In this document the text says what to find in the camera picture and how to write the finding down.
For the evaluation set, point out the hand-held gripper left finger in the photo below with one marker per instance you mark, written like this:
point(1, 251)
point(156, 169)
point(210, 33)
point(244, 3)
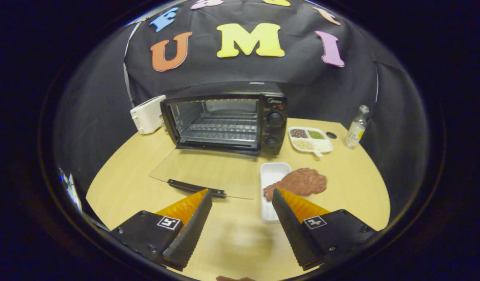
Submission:
point(191, 230)

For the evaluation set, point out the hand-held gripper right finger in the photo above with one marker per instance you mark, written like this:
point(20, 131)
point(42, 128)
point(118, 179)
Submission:
point(292, 230)

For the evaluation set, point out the brown meat steak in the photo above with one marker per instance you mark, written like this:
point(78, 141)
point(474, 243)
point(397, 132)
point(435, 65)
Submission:
point(302, 182)

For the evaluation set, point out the black toaster oven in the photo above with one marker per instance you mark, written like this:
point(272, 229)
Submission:
point(275, 132)

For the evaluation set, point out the white bread toaster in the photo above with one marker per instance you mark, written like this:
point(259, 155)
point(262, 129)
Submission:
point(148, 115)

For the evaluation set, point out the white rectangular tray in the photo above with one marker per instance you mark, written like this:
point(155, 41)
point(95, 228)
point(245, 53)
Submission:
point(273, 175)

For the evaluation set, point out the white divided dish with seeds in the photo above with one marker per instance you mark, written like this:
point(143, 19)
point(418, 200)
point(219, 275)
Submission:
point(322, 145)

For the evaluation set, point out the small black bottle cap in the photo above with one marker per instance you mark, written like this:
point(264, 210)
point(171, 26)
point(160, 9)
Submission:
point(331, 135)

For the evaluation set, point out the clear glass bottle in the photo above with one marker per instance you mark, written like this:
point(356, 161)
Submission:
point(355, 132)

